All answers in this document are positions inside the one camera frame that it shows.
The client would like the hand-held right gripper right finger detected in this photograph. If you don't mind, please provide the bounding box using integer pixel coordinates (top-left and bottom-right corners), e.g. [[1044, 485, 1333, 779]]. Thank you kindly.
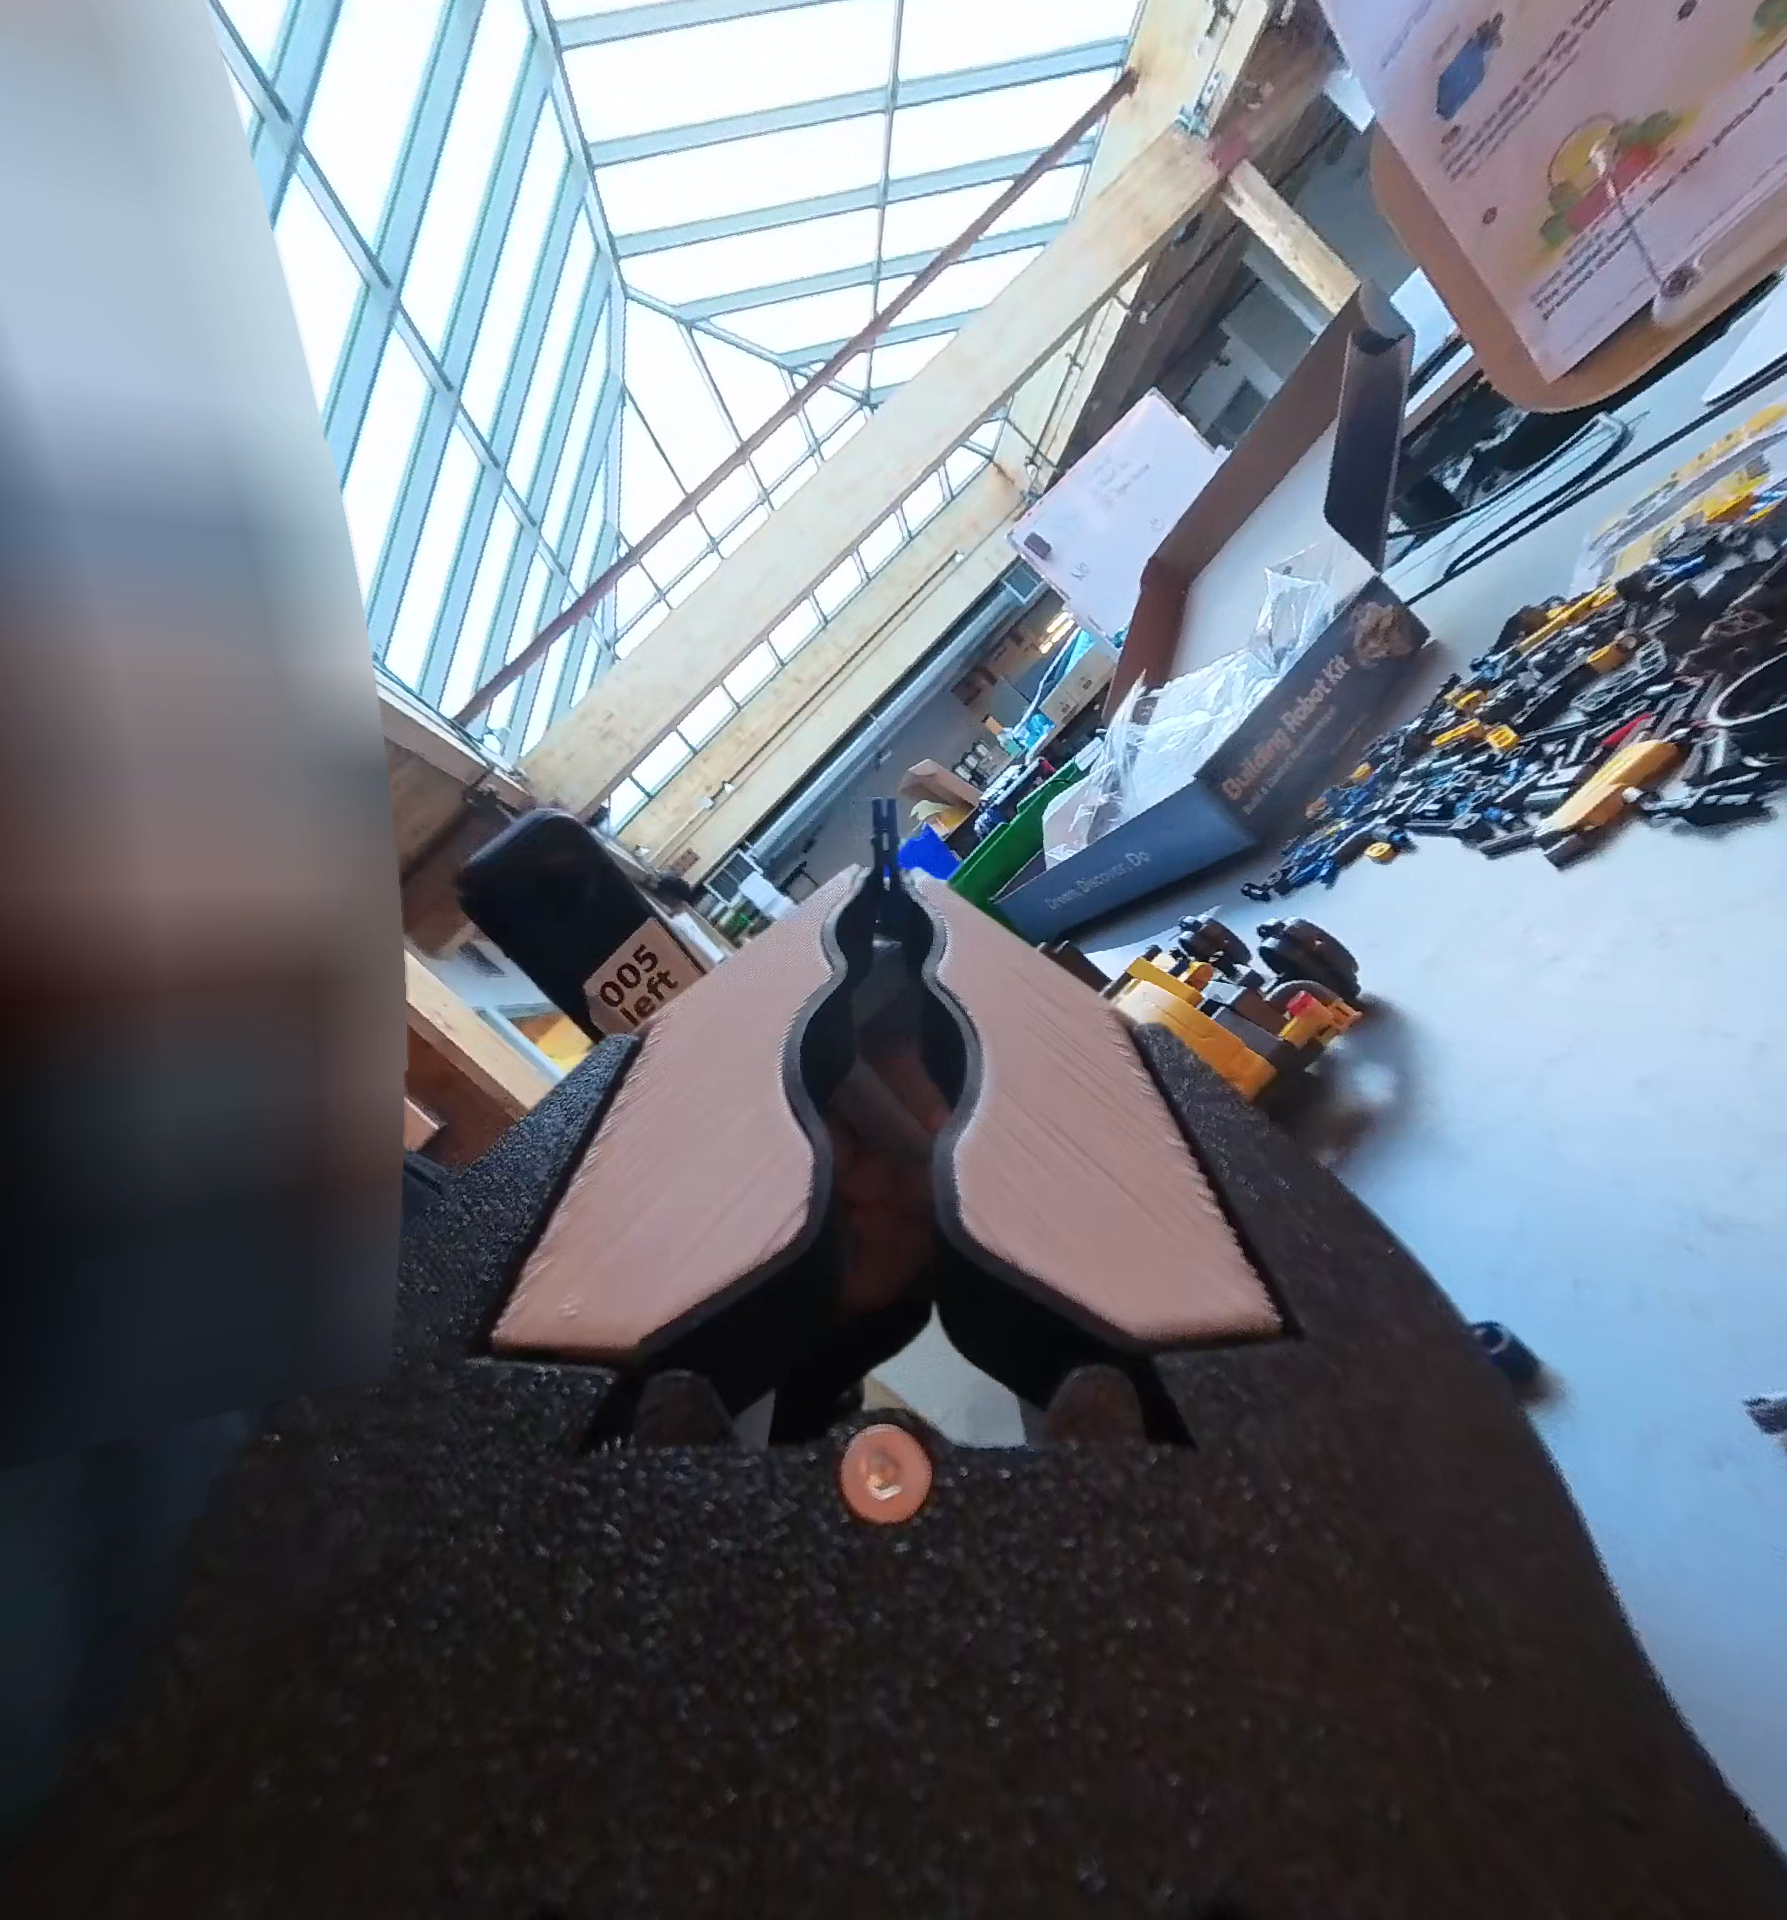
[[905, 872, 1284, 1412]]

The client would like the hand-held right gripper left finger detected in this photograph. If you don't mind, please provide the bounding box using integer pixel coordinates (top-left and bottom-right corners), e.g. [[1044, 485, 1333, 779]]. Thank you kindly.
[[488, 866, 872, 1403]]

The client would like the grey desk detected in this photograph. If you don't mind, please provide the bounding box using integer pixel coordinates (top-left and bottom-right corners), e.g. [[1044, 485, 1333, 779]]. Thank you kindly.
[[863, 269, 1787, 1862]]

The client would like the yellow toy brick car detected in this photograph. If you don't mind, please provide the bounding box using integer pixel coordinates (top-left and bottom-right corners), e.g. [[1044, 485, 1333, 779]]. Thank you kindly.
[[1104, 916, 1369, 1105]]

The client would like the green plastic bin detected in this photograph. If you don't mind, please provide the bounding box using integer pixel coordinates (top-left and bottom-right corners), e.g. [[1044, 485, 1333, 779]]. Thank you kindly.
[[954, 765, 1093, 905]]

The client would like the blue cardboard box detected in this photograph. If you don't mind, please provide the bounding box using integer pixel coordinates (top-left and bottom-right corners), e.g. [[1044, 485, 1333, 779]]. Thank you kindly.
[[990, 285, 1437, 948]]

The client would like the yellow curved toy panel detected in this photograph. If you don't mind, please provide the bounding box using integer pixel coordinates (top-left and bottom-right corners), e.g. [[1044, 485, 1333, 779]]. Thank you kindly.
[[1536, 741, 1683, 845]]

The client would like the pile of toy brick parts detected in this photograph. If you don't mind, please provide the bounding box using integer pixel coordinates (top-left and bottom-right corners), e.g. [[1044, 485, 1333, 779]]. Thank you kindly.
[[1253, 466, 1787, 905]]

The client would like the white sign board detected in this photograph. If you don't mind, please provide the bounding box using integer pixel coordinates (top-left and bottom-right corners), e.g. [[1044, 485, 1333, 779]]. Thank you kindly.
[[1010, 391, 1233, 596]]

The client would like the pale wooden board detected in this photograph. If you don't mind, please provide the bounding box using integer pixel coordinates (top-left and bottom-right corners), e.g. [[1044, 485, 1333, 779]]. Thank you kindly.
[[1365, 0, 1787, 416]]

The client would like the colour printed paper sheet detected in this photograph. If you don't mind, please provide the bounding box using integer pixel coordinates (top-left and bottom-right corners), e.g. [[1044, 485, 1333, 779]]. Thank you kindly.
[[1315, 0, 1787, 386]]

